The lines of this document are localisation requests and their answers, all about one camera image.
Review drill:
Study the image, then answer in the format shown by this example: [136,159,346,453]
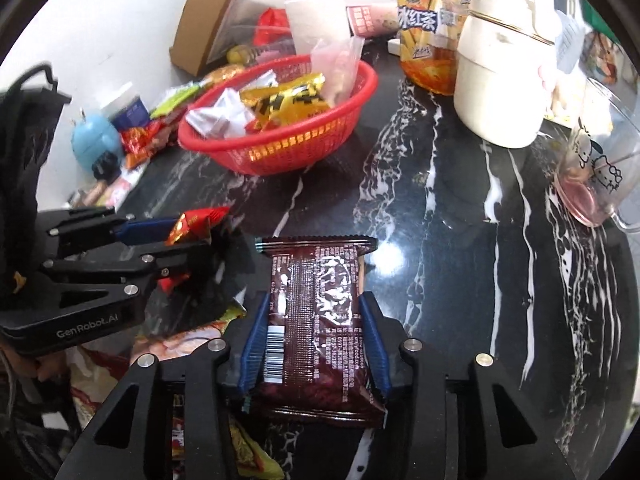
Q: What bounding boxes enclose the red plastic basket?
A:
[177,53,379,177]

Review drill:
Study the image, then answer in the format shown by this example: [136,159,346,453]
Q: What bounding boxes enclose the cream electric kettle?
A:
[452,0,561,149]

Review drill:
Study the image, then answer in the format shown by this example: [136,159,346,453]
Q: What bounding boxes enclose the yellow black snack bag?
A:
[239,72,332,131]

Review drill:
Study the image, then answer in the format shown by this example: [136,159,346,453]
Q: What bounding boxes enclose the brown snack packet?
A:
[255,236,387,428]

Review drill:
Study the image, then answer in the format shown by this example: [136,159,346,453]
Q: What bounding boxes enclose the white pink plush toy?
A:
[537,62,588,121]

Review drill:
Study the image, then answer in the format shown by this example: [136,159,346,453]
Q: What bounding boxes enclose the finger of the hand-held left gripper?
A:
[42,240,216,295]
[37,206,181,261]

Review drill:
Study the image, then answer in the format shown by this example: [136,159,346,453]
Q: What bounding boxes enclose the cardboard box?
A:
[169,0,296,77]

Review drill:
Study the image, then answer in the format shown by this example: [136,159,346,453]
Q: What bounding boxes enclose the red white printed packet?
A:
[172,395,188,461]

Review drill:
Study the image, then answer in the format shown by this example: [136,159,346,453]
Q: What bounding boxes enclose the white red snack packet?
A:
[186,87,256,139]

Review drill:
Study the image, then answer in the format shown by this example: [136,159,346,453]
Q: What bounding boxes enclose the colourful printed packet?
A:
[585,30,631,86]

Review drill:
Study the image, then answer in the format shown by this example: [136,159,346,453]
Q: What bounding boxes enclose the green snack packet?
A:
[150,82,203,120]

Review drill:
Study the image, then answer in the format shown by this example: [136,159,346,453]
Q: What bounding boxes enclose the blue round toy figure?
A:
[70,110,125,181]

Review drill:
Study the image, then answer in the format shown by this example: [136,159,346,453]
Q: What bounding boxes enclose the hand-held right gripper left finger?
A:
[55,290,273,480]

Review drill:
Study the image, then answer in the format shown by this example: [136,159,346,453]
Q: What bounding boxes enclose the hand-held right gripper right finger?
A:
[357,291,581,480]

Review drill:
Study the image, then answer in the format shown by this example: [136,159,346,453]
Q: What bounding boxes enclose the white paper cup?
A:
[285,0,351,56]

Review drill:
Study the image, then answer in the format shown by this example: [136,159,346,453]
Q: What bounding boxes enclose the red plastic bag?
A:
[252,7,293,48]

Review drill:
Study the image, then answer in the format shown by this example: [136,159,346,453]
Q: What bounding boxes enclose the pink white card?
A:
[95,162,146,208]

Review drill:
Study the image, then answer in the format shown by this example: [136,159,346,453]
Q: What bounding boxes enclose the printed glass cup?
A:
[552,77,640,233]

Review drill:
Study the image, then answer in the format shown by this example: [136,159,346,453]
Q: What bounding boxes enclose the yellow orange snack packet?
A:
[200,63,248,88]

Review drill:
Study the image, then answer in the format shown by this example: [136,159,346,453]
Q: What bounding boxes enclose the clear pink plastic packet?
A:
[309,35,365,106]

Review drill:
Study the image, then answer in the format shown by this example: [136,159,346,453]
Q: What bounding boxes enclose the red gold snack packet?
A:
[120,112,188,171]

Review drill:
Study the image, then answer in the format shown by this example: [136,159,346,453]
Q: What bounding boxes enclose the orange iced tea bottle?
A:
[396,0,473,96]

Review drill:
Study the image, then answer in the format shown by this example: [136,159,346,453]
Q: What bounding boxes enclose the person's left hand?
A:
[15,349,73,385]

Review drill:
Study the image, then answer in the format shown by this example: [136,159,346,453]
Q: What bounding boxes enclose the red gold candy packet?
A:
[156,206,232,293]

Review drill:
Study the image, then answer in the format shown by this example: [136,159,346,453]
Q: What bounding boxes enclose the blue jar white lid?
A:
[100,84,151,133]

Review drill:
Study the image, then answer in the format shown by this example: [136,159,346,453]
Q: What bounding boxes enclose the white pink carton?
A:
[250,0,401,38]

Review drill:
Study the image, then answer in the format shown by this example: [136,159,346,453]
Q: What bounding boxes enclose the orange pink snack packet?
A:
[130,305,248,363]

